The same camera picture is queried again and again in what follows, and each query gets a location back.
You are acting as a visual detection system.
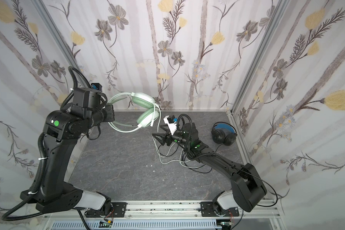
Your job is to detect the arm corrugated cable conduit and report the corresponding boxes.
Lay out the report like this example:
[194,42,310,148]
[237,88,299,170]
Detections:
[1,66,93,221]
[176,113,194,150]

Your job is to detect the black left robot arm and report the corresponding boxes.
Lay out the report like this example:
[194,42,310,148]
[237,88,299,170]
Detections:
[20,88,114,214]

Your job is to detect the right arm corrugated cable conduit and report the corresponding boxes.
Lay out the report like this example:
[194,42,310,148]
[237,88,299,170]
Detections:
[176,113,194,150]

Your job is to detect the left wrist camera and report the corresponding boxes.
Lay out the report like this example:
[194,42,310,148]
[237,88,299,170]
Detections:
[91,83,102,91]

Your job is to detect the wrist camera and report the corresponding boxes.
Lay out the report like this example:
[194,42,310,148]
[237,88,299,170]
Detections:
[163,115,177,135]
[91,83,102,91]

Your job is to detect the black and blue headphones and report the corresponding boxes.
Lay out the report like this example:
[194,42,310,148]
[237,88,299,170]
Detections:
[211,122,237,146]

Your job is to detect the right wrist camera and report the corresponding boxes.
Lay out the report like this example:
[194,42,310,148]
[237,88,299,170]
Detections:
[163,115,177,135]

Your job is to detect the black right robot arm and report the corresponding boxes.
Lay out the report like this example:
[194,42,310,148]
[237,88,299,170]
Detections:
[152,128,267,212]

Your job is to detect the mint green over-ear headphones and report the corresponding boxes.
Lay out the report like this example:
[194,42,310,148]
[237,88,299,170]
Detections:
[107,92,161,133]

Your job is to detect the left arm corrugated cable conduit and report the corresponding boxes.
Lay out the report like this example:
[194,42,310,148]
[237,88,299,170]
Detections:
[1,66,93,221]

